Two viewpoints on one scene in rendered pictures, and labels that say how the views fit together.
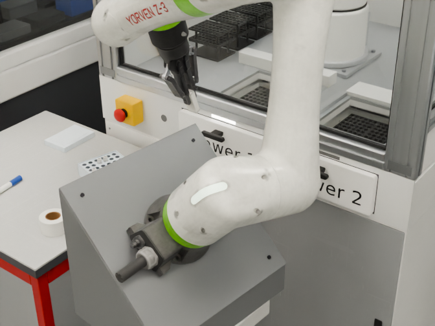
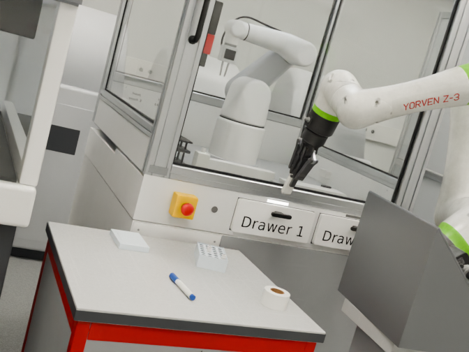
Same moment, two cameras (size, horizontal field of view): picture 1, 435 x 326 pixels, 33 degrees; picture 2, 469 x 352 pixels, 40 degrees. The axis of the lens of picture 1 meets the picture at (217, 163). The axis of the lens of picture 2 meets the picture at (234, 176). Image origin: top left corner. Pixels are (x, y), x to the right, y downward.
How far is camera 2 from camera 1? 2.22 m
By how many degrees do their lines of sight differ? 62
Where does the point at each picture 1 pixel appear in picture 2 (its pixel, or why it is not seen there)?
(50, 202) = (228, 289)
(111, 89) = (155, 188)
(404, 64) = (416, 150)
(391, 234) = not seen: hidden behind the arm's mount
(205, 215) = not seen: outside the picture
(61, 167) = (172, 263)
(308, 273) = (317, 318)
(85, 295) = (423, 321)
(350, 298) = (346, 325)
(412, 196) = not seen: hidden behind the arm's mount
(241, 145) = (294, 221)
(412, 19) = (428, 123)
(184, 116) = (245, 204)
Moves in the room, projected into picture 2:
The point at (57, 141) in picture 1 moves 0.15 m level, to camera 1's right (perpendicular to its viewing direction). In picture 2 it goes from (133, 243) to (164, 238)
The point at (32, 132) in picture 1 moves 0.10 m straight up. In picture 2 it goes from (85, 241) to (93, 206)
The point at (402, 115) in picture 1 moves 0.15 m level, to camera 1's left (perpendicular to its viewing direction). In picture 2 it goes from (410, 183) to (399, 184)
